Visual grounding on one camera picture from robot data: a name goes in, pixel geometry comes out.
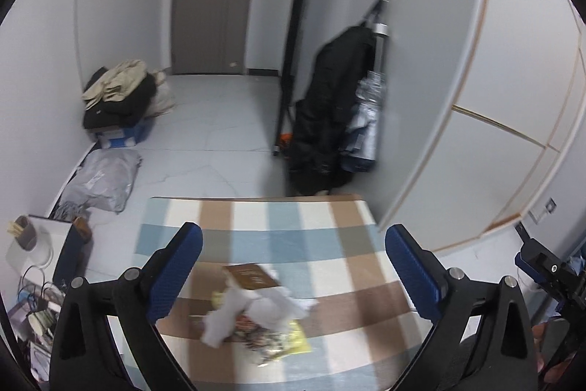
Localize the grey plastic parcel bag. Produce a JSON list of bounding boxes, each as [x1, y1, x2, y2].
[[59, 149, 142, 213]]

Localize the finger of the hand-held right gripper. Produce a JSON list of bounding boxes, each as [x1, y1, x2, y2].
[[515, 237, 575, 295]]

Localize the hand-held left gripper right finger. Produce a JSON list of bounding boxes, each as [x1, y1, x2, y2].
[[385, 224, 538, 391]]

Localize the silver folded umbrella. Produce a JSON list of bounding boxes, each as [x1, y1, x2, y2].
[[341, 0, 393, 174]]

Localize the blue cardboard box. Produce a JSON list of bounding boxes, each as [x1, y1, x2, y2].
[[94, 116, 156, 150]]

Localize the white perforated box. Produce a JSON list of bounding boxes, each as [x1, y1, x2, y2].
[[7, 269, 67, 357]]

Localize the dark blue box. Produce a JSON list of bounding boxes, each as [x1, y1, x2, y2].
[[27, 214, 93, 287]]

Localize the white wardrobe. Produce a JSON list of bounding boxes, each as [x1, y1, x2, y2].
[[375, 0, 586, 254]]

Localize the black clothes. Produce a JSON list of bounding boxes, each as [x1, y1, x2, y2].
[[84, 68, 159, 130]]

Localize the beige clothes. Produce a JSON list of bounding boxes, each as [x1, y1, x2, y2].
[[82, 60, 147, 113]]

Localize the brown cardboard piece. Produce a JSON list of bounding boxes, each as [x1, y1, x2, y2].
[[223, 263, 281, 291]]

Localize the white cloth bag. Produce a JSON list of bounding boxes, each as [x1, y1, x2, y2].
[[145, 70, 177, 117]]

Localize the white tissue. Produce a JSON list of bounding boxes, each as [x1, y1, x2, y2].
[[201, 285, 319, 348]]

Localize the brown cup with sticks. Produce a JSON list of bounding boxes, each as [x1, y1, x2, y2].
[[7, 217, 38, 252]]

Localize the checked tablecloth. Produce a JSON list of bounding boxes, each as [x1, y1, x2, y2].
[[82, 196, 440, 391]]

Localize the black cable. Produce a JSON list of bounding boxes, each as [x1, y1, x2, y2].
[[18, 263, 61, 298]]

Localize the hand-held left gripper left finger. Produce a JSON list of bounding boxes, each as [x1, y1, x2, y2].
[[49, 221, 204, 391]]

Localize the black tripod stand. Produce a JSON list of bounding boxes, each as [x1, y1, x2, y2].
[[273, 0, 321, 156]]

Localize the black bag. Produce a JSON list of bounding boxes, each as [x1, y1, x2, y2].
[[288, 25, 390, 196]]

